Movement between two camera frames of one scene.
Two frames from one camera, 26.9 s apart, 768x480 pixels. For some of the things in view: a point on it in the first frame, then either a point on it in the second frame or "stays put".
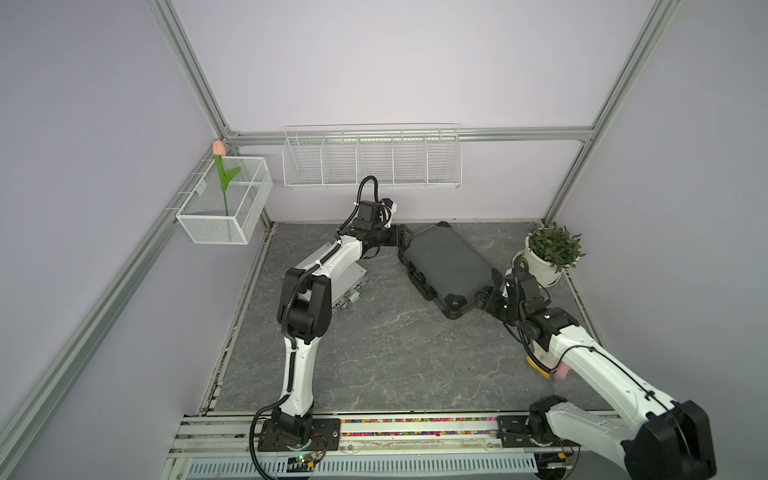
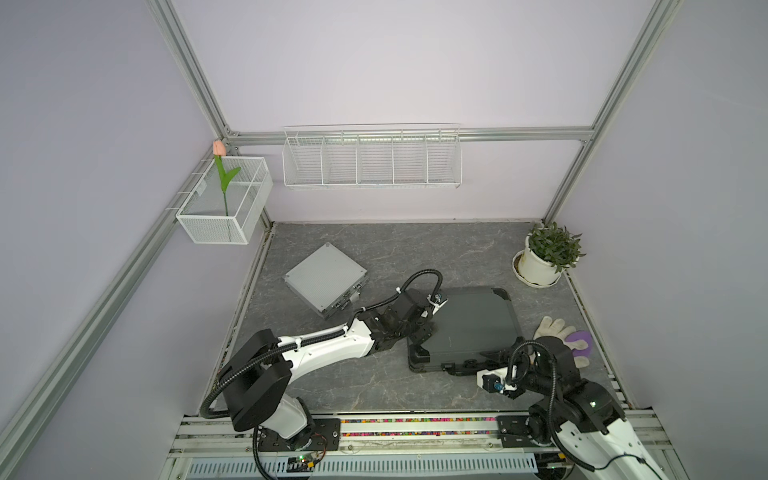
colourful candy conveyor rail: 381,435 stays put
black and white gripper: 392,208 → 437,305
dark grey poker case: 446,269 → 474,328
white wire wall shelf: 372,156 stays put
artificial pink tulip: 219,151 stays put
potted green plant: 550,249 stays put
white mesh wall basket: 226,202 stays put
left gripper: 399,238 → 422,334
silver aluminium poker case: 345,287 stays put
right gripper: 488,297 → 515,355
